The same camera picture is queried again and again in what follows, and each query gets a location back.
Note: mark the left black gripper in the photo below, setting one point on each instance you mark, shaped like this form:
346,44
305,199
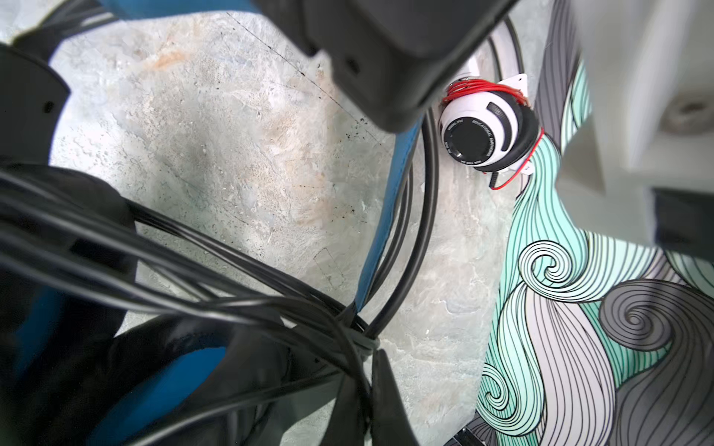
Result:
390,58

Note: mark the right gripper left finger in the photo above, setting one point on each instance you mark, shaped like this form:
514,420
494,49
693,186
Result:
348,422

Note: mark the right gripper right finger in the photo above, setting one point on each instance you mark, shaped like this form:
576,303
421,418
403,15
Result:
390,425

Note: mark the white headphones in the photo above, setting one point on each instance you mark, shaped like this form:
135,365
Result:
491,126

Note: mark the black blue headphones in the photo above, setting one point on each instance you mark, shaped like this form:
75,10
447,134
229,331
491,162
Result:
122,326

